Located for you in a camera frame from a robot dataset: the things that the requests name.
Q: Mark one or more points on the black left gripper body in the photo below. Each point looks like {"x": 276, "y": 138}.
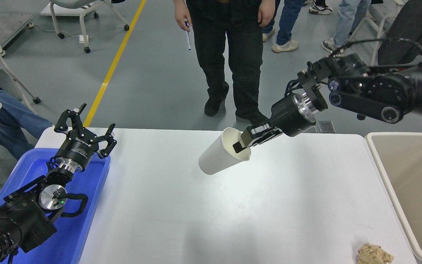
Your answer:
{"x": 79, "y": 146}

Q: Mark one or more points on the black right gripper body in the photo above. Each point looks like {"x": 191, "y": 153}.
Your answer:
{"x": 289, "y": 117}

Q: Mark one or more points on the white paper cup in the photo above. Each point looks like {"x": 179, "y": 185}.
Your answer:
{"x": 214, "y": 157}

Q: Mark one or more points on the blue and white marker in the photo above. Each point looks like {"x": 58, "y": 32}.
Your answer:
{"x": 188, "y": 40}

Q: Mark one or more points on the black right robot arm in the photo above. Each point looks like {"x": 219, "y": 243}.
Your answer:
{"x": 387, "y": 88}

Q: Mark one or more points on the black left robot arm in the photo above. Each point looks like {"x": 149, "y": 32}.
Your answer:
{"x": 24, "y": 216}

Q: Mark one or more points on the person's left forearm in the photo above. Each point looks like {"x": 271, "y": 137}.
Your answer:
{"x": 266, "y": 2}

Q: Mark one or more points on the person's right forearm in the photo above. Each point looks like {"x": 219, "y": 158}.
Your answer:
{"x": 180, "y": 3}

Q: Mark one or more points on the crumpled tan paper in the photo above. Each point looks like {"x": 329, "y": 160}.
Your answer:
{"x": 374, "y": 255}

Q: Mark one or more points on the person's left hand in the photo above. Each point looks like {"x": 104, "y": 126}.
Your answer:
{"x": 266, "y": 14}

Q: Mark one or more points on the person's right hand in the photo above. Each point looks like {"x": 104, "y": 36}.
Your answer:
{"x": 181, "y": 18}

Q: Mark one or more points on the metal floor plate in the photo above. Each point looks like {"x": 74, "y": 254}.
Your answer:
{"x": 327, "y": 127}

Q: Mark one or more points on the person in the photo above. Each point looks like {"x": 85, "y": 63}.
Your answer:
{"x": 321, "y": 9}
{"x": 9, "y": 113}
{"x": 346, "y": 22}
{"x": 288, "y": 22}
{"x": 229, "y": 55}

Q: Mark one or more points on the yellow floor tape line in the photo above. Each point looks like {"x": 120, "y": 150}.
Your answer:
{"x": 115, "y": 62}

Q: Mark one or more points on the blue plastic tray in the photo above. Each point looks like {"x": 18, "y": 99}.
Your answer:
{"x": 82, "y": 220}

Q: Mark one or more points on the white chair with grey seat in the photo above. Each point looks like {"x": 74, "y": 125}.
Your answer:
{"x": 7, "y": 83}

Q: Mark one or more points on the white power strip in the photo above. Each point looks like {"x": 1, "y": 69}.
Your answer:
{"x": 84, "y": 39}

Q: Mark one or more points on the white chair with casters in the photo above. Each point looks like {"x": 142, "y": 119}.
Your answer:
{"x": 82, "y": 29}

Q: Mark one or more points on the grey floor platform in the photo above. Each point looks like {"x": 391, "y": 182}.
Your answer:
{"x": 13, "y": 29}

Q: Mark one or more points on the white chair holding coat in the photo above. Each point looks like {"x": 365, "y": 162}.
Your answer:
{"x": 382, "y": 27}

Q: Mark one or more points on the large pale bin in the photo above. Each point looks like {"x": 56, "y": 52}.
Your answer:
{"x": 408, "y": 176}

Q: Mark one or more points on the dark coat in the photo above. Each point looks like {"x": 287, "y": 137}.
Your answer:
{"x": 416, "y": 22}

